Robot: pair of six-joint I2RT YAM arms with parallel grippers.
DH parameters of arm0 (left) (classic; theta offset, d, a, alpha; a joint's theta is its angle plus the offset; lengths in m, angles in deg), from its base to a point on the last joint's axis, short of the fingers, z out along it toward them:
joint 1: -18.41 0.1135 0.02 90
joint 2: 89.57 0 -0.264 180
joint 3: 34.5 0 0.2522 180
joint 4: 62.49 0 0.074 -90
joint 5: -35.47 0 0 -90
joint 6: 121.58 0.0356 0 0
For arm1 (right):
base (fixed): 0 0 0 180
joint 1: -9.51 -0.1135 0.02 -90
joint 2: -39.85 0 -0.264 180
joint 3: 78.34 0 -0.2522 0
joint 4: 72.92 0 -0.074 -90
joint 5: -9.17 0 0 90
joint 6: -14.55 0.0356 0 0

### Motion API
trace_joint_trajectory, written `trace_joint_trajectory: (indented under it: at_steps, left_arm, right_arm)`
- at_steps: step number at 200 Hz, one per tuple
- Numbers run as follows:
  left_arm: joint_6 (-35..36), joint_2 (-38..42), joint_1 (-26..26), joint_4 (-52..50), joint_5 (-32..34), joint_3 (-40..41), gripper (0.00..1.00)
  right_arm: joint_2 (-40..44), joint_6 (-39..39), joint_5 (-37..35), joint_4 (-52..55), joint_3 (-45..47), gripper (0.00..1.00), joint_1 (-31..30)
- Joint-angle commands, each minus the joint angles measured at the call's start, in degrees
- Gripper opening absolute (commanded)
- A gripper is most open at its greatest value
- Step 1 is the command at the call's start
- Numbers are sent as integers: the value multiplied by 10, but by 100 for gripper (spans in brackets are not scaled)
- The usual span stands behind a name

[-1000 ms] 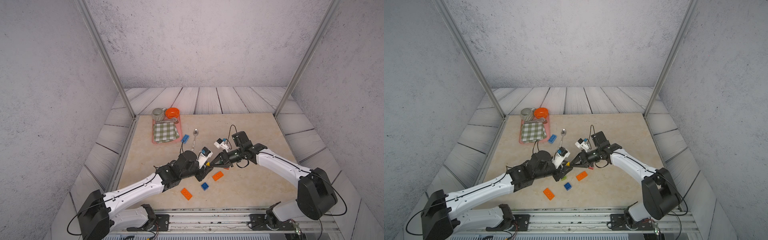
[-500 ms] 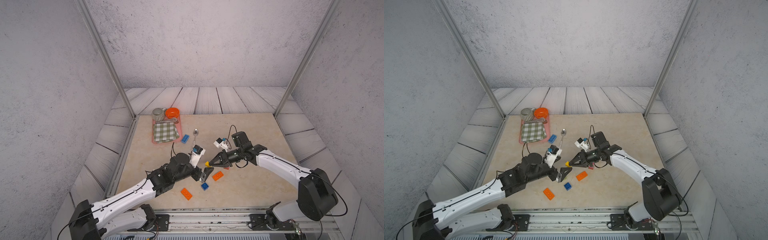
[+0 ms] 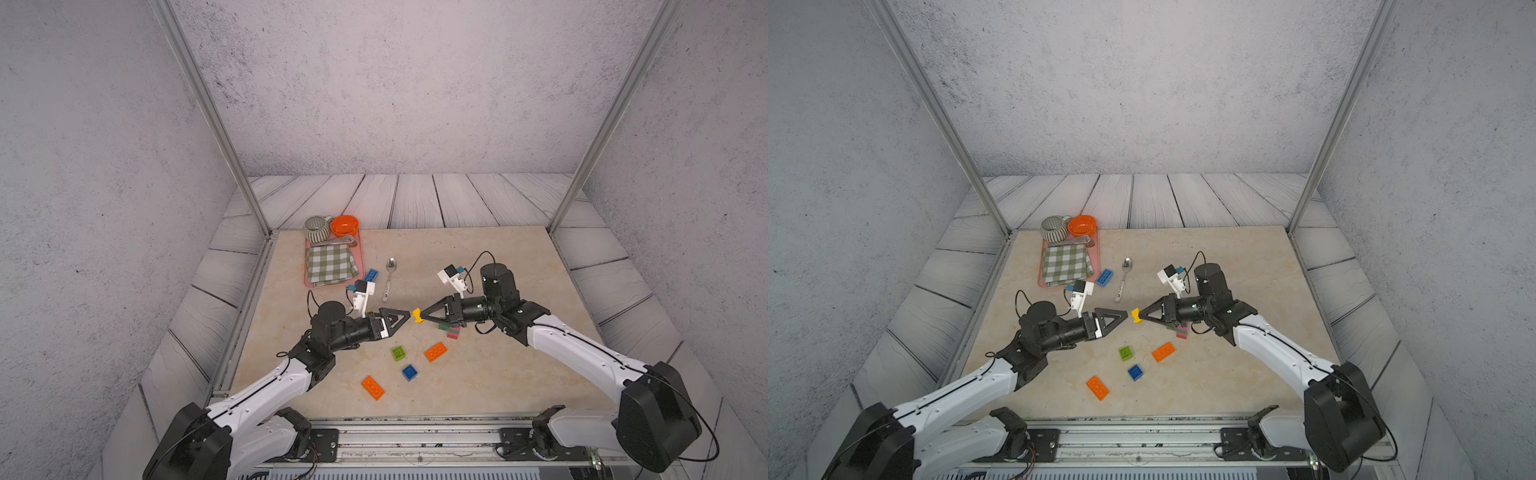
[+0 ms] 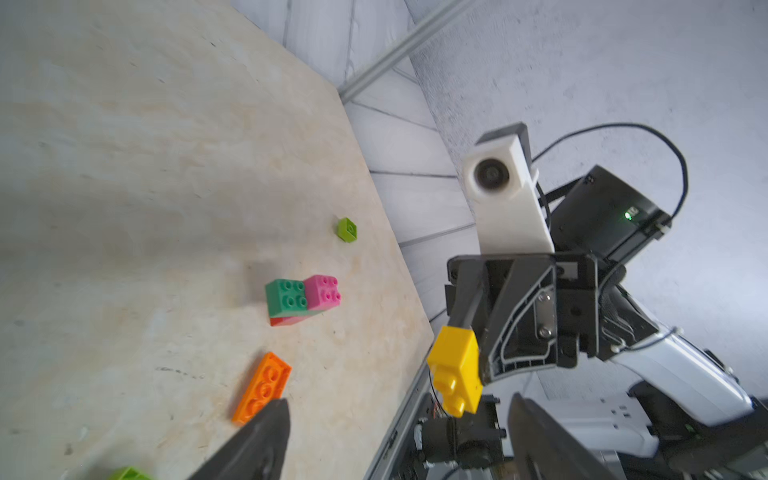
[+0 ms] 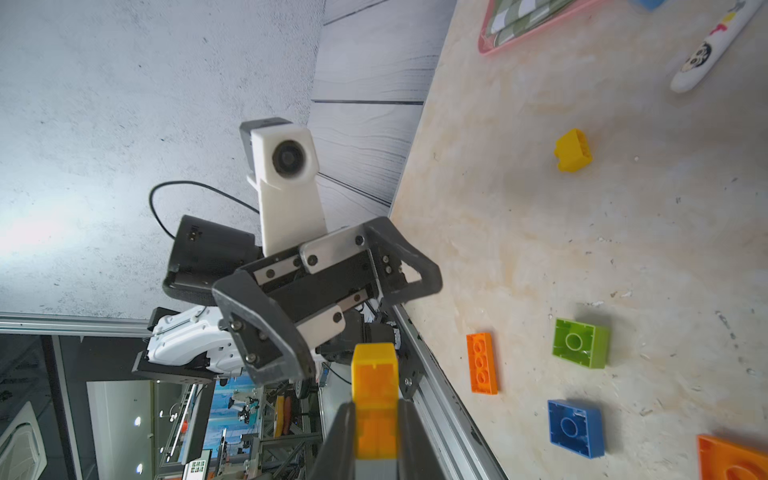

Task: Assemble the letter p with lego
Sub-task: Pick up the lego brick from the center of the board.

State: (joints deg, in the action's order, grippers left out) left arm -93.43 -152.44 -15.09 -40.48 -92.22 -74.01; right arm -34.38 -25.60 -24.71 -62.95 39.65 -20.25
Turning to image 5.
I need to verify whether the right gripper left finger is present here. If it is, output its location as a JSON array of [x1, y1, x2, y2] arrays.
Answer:
[[309, 402, 356, 480]]

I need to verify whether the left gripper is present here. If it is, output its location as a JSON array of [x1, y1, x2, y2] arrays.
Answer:
[[212, 217, 443, 386]]

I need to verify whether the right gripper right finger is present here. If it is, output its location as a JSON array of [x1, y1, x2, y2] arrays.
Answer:
[[397, 399, 446, 480]]

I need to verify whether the yellow lego brick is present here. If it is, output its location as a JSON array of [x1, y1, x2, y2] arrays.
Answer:
[[554, 129, 593, 173], [351, 343, 399, 460]]

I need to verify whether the orange lego brick front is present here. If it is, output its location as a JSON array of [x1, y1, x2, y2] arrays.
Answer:
[[466, 332, 499, 395]]

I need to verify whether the orange lego brick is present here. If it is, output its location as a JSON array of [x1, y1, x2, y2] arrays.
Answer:
[[466, 332, 499, 395], [697, 435, 768, 480]]

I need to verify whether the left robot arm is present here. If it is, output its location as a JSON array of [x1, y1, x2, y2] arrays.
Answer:
[[133, 217, 443, 385]]

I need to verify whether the blue small lego brick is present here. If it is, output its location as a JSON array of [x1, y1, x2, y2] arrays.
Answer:
[[547, 400, 606, 459]]

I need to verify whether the lime green lego brick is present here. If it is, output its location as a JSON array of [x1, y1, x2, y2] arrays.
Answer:
[[552, 318, 611, 369]]

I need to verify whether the pink tray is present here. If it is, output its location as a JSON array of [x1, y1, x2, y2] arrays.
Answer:
[[477, 0, 604, 55]]

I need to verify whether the green checkered cloth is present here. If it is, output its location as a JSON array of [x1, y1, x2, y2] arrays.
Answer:
[[485, 0, 574, 38]]

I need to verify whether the metal spoon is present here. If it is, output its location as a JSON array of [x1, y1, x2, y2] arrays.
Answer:
[[670, 0, 764, 94]]

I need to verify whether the aluminium front rail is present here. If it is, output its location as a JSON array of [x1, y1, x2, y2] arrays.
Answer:
[[391, 306, 507, 479]]

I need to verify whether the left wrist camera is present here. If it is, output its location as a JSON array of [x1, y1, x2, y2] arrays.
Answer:
[[239, 117, 328, 256]]

